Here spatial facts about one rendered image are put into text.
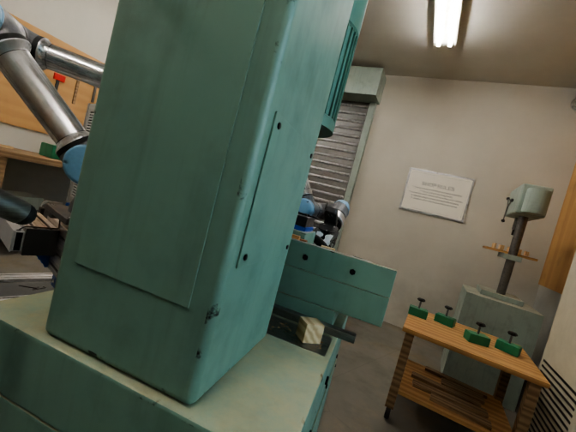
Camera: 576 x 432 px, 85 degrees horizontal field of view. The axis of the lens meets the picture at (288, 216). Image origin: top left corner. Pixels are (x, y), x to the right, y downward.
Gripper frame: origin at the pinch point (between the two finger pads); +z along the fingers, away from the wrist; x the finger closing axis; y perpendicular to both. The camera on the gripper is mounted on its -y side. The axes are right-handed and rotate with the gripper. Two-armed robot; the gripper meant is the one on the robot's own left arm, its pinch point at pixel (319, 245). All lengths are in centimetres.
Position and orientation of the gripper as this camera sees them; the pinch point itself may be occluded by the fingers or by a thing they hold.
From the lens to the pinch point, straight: 110.8
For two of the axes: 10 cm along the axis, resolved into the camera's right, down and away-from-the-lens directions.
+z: -3.8, 4.6, -8.0
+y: -0.8, 8.5, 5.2
